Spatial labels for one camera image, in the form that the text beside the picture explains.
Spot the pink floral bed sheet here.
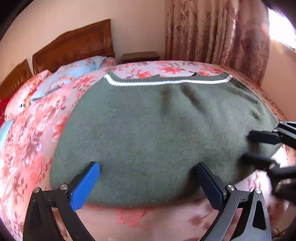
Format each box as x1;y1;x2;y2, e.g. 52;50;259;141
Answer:
1;61;285;240

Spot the wooden headboard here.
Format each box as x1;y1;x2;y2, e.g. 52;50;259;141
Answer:
32;19;115;74

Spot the pink floral pillow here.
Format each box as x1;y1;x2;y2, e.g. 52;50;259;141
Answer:
4;70;52;121

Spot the pink floral curtain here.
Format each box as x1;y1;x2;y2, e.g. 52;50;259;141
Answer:
165;0;270;85

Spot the green and cream knit sweater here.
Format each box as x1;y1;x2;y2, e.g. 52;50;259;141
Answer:
50;72;280;207

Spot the blue floral folded quilt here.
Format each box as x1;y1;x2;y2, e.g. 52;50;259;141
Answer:
30;56;107;104

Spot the dark wooden nightstand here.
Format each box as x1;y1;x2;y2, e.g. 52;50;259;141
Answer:
120;51;160;64

